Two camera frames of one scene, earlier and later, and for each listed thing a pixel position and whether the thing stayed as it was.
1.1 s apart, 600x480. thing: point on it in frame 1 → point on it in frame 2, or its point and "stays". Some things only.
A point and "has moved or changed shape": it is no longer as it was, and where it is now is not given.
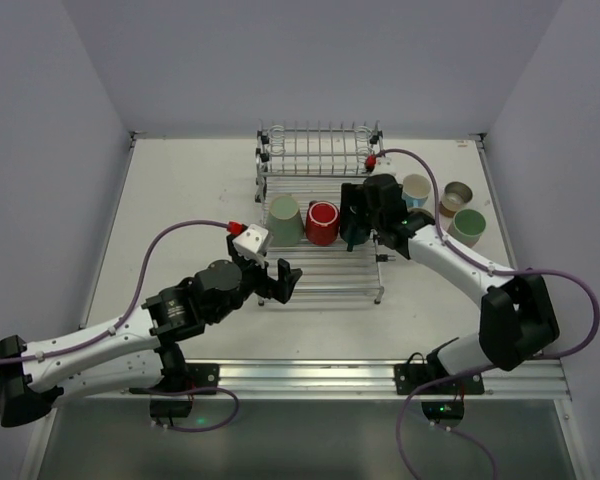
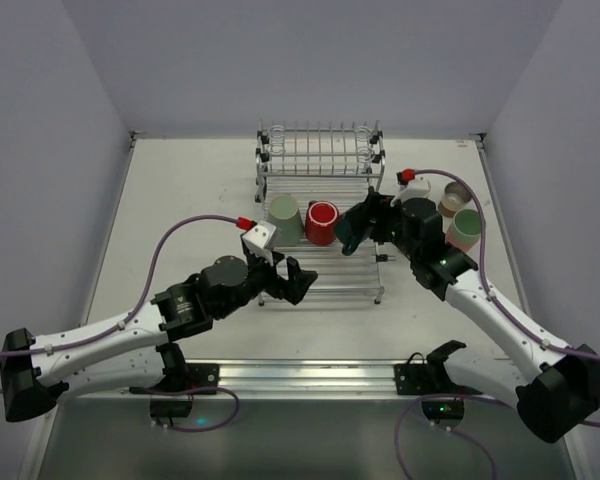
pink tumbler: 450,225 → 461,244
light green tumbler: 468,226 stays
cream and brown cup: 455,196 stays
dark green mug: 355,223 has moved or changed shape
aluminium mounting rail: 370,379 stays
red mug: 322,223 stays
